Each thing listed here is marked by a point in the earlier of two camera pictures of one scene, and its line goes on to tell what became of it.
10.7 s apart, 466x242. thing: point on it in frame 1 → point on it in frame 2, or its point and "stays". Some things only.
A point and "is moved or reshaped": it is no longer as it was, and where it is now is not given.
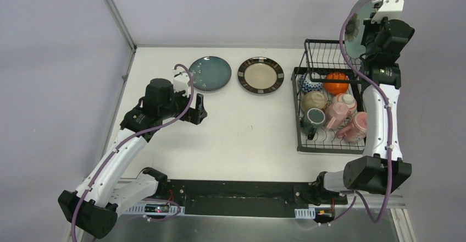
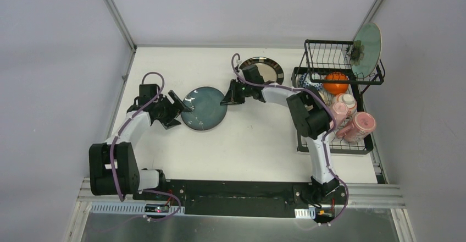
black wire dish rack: [331, 100] stays
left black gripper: [193, 113] → [170, 110]
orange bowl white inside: [336, 88] stays
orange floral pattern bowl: [350, 100] stays
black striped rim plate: [260, 75] stays
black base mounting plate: [247, 199] stays
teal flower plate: [354, 27] is moved or reshaped
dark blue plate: [210, 73] → [208, 114]
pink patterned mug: [357, 131] stays
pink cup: [336, 113] stays
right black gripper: [369, 26] → [233, 97]
